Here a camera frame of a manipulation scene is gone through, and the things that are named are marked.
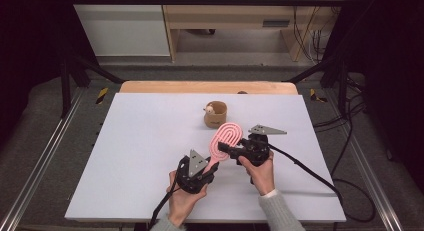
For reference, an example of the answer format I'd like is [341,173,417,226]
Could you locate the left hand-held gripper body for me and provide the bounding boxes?
[175,149,216,195]

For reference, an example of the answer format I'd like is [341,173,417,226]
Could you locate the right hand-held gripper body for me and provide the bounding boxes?
[229,124,288,167]

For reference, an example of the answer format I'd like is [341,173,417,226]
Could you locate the pink hairbrush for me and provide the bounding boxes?
[203,121,244,175]

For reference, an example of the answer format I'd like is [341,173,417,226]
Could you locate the person's left hand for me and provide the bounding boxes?
[166,170,208,229]

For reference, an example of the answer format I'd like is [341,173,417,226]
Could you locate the person's right hand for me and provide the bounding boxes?
[238,150,276,197]

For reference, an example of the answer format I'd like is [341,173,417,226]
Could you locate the brown cup with animal figure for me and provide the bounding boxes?
[202,100,228,129]

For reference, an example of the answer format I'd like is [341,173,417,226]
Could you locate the white board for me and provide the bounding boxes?
[64,92,347,224]

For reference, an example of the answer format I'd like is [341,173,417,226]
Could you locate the wooden table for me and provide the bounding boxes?
[119,80,299,96]

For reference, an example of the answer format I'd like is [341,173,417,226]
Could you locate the yellow black tape strip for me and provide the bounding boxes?
[309,88,328,104]
[95,86,110,105]

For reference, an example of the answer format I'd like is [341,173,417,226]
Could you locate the black metal stand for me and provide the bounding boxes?
[283,54,351,118]
[59,54,126,119]

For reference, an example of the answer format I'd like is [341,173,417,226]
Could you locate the wooden desk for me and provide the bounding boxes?
[159,0,348,63]

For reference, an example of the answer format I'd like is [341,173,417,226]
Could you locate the black horizontal bar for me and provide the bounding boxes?
[66,0,348,7]

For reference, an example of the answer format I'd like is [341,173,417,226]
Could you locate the white cabinet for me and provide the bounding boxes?
[66,0,172,58]

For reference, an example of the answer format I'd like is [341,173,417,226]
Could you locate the black curtain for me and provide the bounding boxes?
[323,0,424,185]
[0,0,98,142]

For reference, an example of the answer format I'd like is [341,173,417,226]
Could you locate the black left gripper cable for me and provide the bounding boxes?
[148,187,178,231]

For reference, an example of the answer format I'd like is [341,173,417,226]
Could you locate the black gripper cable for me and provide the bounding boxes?
[148,187,178,231]
[266,143,377,224]

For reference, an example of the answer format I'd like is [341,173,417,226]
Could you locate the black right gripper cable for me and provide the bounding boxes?
[266,143,377,224]

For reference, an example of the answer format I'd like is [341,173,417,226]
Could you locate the black floor cables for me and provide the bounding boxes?
[313,74,368,175]

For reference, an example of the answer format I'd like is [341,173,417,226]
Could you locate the aluminium rail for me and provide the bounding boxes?
[346,134,405,231]
[0,87,86,231]

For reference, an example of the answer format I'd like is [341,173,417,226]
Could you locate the hanging cables under desk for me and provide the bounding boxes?
[291,5,326,64]

